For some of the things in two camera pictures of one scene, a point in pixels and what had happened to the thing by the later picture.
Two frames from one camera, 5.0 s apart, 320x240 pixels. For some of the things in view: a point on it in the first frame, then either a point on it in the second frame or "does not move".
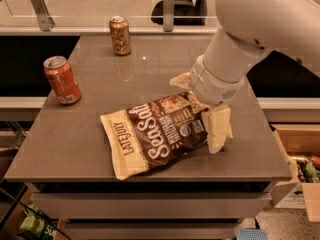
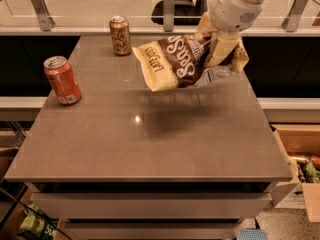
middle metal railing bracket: (168, 7) does not move
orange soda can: (119, 26) does not move
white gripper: (210, 84) → (230, 13)
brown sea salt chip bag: (155, 133) → (176, 61)
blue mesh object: (252, 234) does not move
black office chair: (191, 12) does not move
